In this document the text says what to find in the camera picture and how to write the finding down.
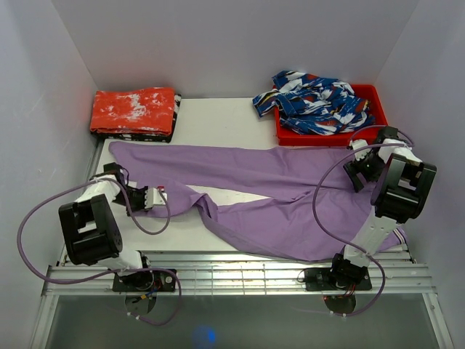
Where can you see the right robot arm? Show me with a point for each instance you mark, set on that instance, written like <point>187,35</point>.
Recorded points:
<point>403,182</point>

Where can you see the blue patterned trousers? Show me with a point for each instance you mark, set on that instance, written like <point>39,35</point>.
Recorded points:
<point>310,104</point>

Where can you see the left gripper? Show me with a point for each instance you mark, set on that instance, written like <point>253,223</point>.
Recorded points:
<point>141,206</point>

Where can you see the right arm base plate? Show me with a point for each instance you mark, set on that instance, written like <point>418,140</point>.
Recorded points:
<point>321,279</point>

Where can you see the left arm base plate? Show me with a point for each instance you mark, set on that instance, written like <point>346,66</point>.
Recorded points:
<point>160,281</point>

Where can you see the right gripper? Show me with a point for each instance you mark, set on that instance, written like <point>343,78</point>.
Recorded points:
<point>354,167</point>

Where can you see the purple trousers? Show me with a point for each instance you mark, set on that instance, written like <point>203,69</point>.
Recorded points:
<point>290,203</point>

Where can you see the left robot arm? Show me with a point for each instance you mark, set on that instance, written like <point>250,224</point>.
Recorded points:
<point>91,232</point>

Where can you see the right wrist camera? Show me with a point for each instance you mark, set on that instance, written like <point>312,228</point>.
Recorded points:
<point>358,146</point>

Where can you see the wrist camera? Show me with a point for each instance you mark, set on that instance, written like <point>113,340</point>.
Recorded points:
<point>358,146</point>
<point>155,197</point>

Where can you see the red plastic bin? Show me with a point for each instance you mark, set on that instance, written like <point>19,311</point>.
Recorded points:
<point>286,137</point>

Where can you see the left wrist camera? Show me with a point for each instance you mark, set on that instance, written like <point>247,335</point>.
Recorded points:
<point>155,197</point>

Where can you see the aluminium frame rail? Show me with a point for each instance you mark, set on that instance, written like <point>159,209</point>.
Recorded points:
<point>216,274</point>

